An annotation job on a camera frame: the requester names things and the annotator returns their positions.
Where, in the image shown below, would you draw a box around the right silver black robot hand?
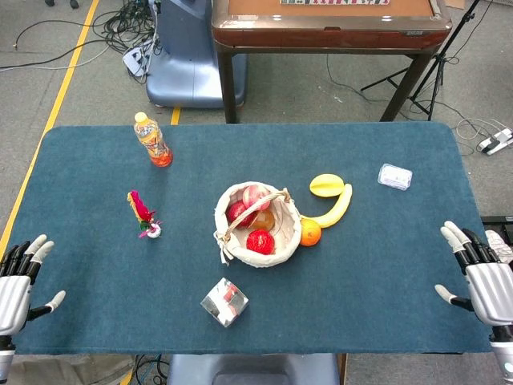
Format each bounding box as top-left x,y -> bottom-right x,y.
434,220 -> 513,326

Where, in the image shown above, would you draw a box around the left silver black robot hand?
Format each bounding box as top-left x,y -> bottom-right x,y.
0,234 -> 67,338

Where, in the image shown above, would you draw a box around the orange fruit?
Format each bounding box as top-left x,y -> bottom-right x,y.
299,218 -> 323,247

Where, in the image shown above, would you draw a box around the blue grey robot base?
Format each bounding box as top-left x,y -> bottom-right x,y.
145,0 -> 248,109

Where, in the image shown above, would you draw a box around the wicker basket with cloth lining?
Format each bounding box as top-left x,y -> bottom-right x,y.
213,180 -> 302,269

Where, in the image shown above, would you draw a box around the white patterned shoe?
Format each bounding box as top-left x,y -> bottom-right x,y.
484,229 -> 513,265

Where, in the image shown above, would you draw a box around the blue felt table cloth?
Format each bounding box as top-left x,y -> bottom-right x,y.
7,122 -> 494,356

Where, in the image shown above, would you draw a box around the small clear plastic case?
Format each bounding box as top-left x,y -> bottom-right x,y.
377,163 -> 414,191

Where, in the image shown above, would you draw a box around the colourful feather shuttlecock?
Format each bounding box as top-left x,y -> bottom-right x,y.
127,189 -> 164,241

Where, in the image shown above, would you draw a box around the yellow banana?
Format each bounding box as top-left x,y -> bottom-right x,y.
301,183 -> 353,229

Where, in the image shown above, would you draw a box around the yellow mango slice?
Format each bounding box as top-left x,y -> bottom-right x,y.
309,173 -> 345,199

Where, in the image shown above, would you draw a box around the orange drink plastic bottle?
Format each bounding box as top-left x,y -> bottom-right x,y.
133,111 -> 174,168

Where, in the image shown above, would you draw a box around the clear plastic cube box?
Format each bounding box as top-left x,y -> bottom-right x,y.
200,277 -> 249,328

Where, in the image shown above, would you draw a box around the black tripod stand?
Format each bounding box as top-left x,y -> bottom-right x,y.
360,0 -> 482,121

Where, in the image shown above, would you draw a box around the bright red apple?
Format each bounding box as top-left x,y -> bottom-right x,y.
246,229 -> 277,255

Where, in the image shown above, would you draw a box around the dark red apple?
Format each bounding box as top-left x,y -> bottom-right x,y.
226,200 -> 257,229

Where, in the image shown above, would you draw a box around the grey robot body base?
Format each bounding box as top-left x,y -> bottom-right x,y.
167,353 -> 341,385

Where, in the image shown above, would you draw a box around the pink peach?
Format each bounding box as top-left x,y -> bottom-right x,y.
242,184 -> 272,212

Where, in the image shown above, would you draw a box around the brown mahjong table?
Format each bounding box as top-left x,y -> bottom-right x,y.
211,0 -> 454,124

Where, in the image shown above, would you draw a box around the face-up mahjong tile row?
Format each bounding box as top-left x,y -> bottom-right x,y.
279,0 -> 390,6

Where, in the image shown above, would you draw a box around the white power strip with cable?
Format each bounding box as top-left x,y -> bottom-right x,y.
454,118 -> 513,156

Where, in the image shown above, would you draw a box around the black cables under table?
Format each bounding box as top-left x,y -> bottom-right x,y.
131,355 -> 172,385

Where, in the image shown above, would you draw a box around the black cable bundle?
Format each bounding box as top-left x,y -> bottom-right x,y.
103,0 -> 161,55

